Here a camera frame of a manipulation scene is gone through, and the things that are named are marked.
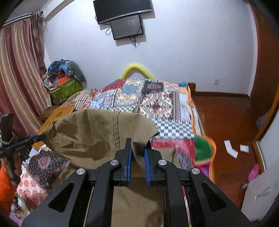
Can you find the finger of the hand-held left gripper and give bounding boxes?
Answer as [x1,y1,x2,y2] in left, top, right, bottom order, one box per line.
[13,134,47,151]

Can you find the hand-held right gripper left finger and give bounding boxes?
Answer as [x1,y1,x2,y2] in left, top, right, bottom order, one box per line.
[21,138,132,227]

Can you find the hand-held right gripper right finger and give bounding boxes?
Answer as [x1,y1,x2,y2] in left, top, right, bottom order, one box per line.
[144,145,251,227]

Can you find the khaki pants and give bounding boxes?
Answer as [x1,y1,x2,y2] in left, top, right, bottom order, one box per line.
[45,108,166,227]

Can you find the person's left forearm orange sleeve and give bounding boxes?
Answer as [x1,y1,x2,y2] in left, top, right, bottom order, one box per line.
[0,166,18,216]

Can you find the dark floral printed blanket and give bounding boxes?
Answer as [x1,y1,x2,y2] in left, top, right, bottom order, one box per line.
[16,150,72,211]

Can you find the yellow wooden board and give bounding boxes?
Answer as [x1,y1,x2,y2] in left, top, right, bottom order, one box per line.
[38,104,78,134]

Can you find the striped pink curtain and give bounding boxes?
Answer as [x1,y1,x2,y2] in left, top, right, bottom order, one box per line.
[0,11,52,140]

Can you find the green orange fleece blanket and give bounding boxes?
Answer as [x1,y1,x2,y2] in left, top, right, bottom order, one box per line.
[194,134,217,185]

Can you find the green storage bag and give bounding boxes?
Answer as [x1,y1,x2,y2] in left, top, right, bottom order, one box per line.
[49,79,84,105]

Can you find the patchwork bed quilt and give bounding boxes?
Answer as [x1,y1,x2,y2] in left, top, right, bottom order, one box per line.
[87,76,215,175]

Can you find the striped orange bed sheet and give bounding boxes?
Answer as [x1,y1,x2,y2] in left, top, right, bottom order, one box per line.
[73,88,99,111]

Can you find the orange box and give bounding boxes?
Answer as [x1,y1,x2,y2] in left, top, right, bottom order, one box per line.
[53,76,71,87]

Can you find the pile of clothes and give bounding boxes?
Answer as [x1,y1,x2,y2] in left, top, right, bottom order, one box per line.
[42,59,87,88]

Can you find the yellow foam tube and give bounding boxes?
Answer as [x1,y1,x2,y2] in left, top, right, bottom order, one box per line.
[120,63,155,79]

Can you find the pink slipper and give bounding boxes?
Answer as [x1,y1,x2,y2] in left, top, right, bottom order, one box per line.
[247,164,261,182]

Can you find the white cabinet door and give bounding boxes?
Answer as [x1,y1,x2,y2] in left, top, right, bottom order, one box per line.
[241,168,277,221]

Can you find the white air conditioner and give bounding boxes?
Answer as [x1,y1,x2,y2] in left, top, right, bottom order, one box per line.
[40,0,76,20]

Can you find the brown wooden wardrobe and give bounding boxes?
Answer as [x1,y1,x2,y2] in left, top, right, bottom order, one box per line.
[248,3,279,140]

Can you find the curtain rail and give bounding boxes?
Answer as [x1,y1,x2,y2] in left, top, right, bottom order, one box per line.
[4,10,44,25]

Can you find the black hanging cable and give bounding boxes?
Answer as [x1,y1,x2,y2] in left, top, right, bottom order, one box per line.
[129,36,140,49]

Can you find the small black wall monitor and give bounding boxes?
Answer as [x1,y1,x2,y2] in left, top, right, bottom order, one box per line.
[110,14,144,41]

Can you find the large black wall television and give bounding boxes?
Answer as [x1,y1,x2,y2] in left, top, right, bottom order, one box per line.
[93,0,153,24]

